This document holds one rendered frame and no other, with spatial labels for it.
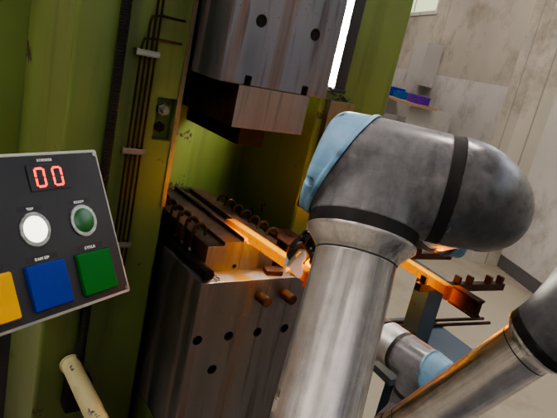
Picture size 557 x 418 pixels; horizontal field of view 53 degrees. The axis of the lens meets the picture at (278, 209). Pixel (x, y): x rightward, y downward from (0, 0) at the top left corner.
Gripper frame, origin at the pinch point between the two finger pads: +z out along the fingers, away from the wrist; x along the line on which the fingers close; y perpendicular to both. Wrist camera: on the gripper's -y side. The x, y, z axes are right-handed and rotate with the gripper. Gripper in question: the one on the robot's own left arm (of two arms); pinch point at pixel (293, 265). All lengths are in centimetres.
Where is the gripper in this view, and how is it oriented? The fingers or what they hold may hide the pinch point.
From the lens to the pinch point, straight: 126.1
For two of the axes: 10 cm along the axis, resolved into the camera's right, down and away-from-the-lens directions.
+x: 8.1, 0.1, 5.9
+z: -4.5, 6.5, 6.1
